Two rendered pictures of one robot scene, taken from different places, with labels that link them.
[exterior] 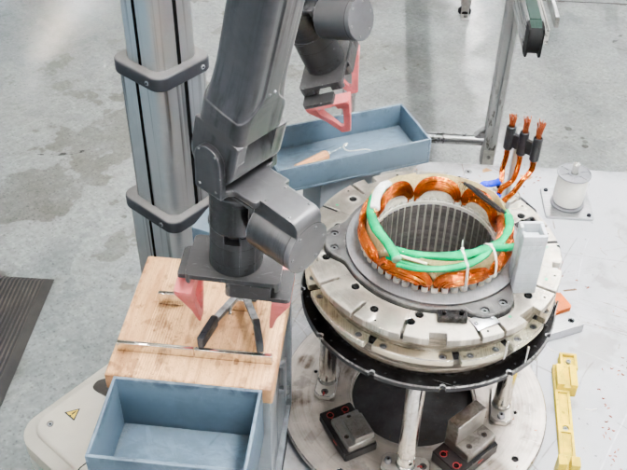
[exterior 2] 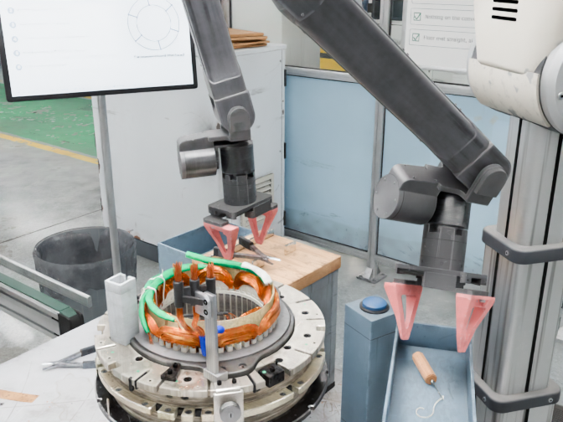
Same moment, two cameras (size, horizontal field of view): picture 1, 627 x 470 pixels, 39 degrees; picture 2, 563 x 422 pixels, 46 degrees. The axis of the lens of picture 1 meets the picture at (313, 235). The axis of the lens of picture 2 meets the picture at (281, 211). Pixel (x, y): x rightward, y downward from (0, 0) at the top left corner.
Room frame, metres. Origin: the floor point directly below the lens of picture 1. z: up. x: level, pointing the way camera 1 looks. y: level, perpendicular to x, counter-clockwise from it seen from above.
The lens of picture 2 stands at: (1.38, -0.77, 1.57)
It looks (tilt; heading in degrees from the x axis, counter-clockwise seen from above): 20 degrees down; 124
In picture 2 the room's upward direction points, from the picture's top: straight up
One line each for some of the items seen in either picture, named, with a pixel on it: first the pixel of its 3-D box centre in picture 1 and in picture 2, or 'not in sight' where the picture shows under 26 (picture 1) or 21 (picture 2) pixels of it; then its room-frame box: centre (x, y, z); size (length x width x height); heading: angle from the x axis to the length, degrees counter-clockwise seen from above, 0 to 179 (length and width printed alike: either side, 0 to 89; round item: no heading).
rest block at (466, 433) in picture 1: (471, 431); not in sight; (0.74, -0.22, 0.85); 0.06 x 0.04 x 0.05; 131
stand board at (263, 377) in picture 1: (205, 324); (266, 263); (0.74, 0.13, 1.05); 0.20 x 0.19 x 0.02; 175
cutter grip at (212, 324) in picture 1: (207, 331); (245, 243); (0.69, 0.12, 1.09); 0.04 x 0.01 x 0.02; 160
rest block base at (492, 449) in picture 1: (465, 451); not in sight; (0.73, -0.21, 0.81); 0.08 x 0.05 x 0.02; 131
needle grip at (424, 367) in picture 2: (312, 161); (424, 367); (1.10, 0.00, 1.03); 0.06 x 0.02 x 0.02; 132
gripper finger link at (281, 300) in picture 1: (260, 295); (231, 233); (0.71, 0.06, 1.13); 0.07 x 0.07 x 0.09; 85
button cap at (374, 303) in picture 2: not in sight; (374, 303); (0.96, 0.12, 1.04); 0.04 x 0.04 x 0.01
